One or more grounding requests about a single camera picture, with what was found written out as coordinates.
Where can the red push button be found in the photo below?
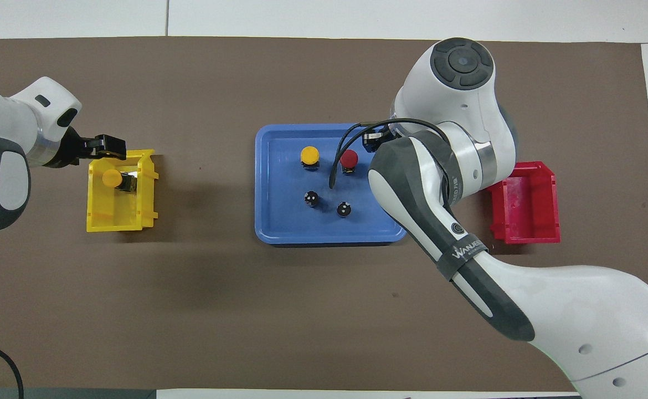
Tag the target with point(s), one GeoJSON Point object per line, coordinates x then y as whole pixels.
{"type": "Point", "coordinates": [349, 158]}

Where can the blue plastic tray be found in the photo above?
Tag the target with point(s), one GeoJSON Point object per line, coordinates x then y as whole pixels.
{"type": "Point", "coordinates": [285, 221]}

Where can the yellow plastic bin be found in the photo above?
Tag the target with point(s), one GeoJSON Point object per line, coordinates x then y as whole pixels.
{"type": "Point", "coordinates": [108, 221]}

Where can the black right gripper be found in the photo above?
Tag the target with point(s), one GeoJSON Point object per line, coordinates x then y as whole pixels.
{"type": "Point", "coordinates": [386, 132]}

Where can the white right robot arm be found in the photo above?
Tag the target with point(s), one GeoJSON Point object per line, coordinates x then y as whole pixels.
{"type": "Point", "coordinates": [579, 310]}

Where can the yellow push button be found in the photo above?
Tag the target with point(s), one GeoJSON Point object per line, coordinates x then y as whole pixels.
{"type": "Point", "coordinates": [112, 178]}
{"type": "Point", "coordinates": [309, 155]}

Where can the brown table mat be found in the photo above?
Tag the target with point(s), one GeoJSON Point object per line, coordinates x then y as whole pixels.
{"type": "Point", "coordinates": [191, 310]}

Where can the red plastic bin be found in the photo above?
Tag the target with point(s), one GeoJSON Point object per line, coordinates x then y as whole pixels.
{"type": "Point", "coordinates": [529, 205]}

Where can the black button base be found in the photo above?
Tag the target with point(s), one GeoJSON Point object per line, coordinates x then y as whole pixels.
{"type": "Point", "coordinates": [312, 198]}
{"type": "Point", "coordinates": [344, 209]}

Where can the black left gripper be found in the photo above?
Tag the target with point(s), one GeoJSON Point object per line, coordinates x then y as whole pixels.
{"type": "Point", "coordinates": [77, 149]}

